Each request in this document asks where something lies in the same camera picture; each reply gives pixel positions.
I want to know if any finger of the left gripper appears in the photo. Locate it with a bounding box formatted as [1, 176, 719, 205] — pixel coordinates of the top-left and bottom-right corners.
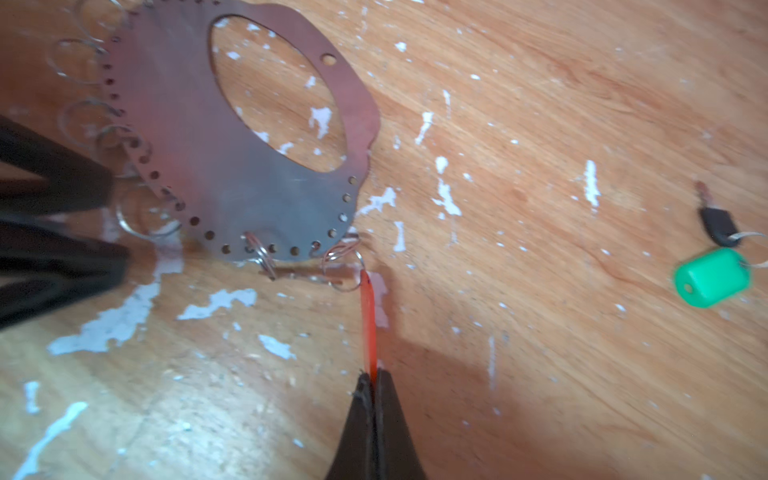
[1, 217, 130, 329]
[1, 117, 114, 215]

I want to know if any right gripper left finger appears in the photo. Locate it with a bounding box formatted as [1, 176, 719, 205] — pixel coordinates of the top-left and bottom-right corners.
[325, 373, 377, 480]

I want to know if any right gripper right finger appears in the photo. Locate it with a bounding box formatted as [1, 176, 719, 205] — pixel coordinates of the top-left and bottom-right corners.
[373, 369, 427, 480]

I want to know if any red key tag with key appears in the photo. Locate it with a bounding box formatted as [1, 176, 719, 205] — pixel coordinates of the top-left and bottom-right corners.
[359, 269, 378, 384]

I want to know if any silver key ring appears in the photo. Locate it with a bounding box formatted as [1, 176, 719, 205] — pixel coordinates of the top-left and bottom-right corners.
[242, 232, 280, 282]
[320, 235, 367, 293]

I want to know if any green key tag with key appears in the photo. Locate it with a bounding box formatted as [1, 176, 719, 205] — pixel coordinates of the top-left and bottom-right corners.
[673, 179, 768, 310]

